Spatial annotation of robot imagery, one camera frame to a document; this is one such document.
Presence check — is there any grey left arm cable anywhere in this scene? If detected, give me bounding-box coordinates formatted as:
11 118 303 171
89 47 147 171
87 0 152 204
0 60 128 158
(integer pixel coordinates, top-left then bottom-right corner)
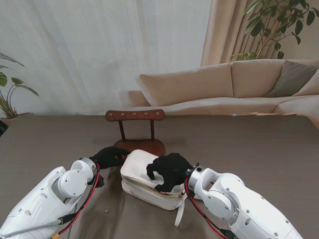
0 194 78 239

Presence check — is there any tall green leafy plant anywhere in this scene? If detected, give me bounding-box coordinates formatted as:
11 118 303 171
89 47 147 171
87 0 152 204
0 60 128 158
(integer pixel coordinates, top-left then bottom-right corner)
230 0 319 62

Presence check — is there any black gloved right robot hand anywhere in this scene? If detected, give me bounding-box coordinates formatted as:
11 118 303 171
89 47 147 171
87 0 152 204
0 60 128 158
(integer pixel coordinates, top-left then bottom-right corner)
146 153 194 194

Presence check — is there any cream leather zip bag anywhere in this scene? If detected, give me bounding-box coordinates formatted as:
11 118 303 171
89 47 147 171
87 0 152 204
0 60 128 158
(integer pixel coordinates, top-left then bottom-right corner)
120 149 187 227

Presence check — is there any black object at table edge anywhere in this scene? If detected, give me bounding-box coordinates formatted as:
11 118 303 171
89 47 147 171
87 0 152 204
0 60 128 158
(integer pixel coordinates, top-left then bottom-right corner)
0 119 9 137

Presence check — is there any white sheer curtain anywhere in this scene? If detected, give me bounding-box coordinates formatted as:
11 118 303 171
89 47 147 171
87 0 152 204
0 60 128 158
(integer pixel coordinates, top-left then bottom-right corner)
0 0 212 117

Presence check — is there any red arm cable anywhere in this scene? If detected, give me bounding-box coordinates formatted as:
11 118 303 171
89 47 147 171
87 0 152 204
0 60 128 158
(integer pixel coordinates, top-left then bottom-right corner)
184 176 237 239
49 163 100 239

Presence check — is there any broad-leaf potted plant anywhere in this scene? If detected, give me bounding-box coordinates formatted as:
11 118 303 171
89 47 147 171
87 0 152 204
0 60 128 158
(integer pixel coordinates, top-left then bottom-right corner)
0 52 40 120

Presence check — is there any grey sofa cushion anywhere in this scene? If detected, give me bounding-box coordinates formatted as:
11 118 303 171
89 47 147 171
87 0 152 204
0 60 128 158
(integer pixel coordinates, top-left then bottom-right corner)
265 60 319 98

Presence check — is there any red left arm cable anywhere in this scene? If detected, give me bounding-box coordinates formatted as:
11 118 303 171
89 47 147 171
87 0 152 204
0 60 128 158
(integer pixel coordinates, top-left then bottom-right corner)
49 163 100 239

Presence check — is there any beige plant pot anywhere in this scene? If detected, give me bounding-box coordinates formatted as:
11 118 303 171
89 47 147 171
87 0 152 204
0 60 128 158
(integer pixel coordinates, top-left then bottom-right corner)
0 112 34 126

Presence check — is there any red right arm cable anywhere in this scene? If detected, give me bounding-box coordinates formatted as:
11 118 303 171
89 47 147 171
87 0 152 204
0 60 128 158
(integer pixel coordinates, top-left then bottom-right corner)
184 176 237 239

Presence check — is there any beige sofa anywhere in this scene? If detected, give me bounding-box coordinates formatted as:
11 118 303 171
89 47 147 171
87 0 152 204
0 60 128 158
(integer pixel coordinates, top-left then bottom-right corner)
128 59 319 122

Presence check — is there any brown wooden jewelry stand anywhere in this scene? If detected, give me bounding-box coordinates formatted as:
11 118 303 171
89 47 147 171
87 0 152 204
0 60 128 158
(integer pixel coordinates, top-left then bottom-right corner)
105 109 166 156

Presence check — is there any beige curtain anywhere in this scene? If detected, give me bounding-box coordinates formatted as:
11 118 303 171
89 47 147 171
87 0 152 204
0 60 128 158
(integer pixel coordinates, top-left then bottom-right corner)
200 0 319 67

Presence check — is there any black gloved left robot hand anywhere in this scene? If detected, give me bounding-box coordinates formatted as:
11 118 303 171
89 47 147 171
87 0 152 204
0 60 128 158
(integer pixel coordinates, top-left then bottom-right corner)
89 146 131 170

